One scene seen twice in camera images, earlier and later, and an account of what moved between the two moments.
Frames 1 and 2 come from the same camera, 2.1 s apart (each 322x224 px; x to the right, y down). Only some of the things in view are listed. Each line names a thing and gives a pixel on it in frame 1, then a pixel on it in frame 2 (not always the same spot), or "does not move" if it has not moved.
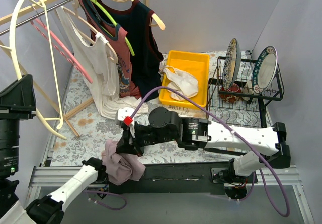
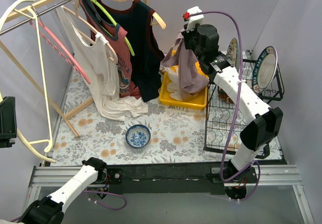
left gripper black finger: x=20 y=92 to x=8 y=122
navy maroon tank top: x=146 y=55 does not move
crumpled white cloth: x=109 y=107 does not move
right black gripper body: x=129 y=139 to x=188 y=41
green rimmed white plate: x=264 y=69 does not move
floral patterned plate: x=232 y=65 does not move
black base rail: x=181 y=178 does not move
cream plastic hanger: x=41 y=119 to x=29 y=146
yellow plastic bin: x=196 y=64 does not move
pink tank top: x=121 y=168 to x=192 y=78
